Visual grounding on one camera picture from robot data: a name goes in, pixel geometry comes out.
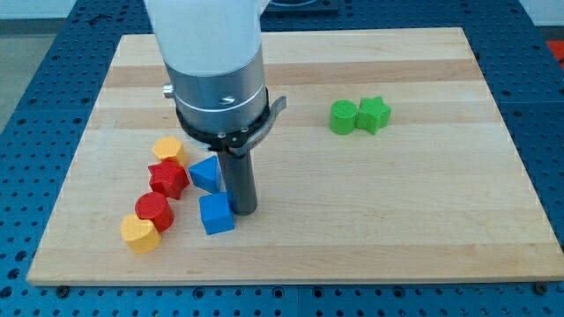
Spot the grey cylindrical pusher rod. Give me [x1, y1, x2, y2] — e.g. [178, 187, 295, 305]
[218, 151, 257, 216]

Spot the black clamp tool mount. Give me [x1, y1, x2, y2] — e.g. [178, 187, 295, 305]
[175, 96, 286, 157]

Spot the blue triangle block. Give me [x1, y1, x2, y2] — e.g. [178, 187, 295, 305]
[189, 156, 222, 194]

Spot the blue cube block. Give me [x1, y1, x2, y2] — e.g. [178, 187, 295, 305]
[199, 192, 234, 235]

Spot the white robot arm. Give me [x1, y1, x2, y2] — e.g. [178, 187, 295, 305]
[145, 0, 286, 215]

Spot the red star block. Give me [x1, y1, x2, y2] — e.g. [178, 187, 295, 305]
[148, 160, 189, 200]

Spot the yellow hexagon block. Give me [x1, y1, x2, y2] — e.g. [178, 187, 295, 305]
[152, 136, 188, 167]

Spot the red cylinder block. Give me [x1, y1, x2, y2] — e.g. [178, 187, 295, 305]
[135, 192, 174, 232]

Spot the green cylinder block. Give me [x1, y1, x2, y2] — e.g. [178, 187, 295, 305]
[330, 100, 358, 135]

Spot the yellow heart block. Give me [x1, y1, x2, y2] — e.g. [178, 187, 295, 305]
[120, 214, 162, 254]

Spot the green star block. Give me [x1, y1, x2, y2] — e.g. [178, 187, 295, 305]
[355, 96, 391, 135]

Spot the wooden board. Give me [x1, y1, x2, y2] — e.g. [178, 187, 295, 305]
[27, 27, 563, 286]

